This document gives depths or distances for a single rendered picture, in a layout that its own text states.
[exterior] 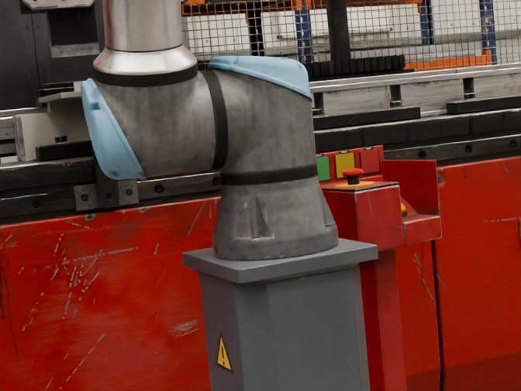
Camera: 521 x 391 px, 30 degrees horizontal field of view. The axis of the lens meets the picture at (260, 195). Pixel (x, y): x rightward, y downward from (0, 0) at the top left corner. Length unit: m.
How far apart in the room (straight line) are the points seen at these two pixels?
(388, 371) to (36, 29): 1.27
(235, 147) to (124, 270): 0.88
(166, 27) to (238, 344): 0.36
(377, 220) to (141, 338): 0.54
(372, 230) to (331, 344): 0.66
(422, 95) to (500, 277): 0.46
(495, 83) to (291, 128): 1.37
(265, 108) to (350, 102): 1.15
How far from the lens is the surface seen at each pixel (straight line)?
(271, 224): 1.10
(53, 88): 2.25
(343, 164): 1.91
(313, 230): 1.11
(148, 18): 1.06
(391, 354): 1.89
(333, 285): 1.12
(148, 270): 1.96
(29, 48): 2.56
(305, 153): 1.12
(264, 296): 1.08
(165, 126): 1.07
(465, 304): 2.28
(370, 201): 1.76
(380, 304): 1.86
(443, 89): 2.36
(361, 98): 2.25
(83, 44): 2.06
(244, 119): 1.09
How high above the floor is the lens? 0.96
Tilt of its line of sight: 6 degrees down
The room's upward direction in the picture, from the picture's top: 6 degrees counter-clockwise
